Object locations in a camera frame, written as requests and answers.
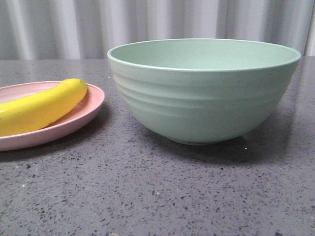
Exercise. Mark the yellow banana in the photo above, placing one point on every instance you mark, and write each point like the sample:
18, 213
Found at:
36, 111

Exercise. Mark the green ribbed bowl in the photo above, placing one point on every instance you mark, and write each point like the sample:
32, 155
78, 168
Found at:
200, 91

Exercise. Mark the pink plate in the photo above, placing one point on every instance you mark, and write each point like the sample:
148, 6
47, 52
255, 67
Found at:
81, 115

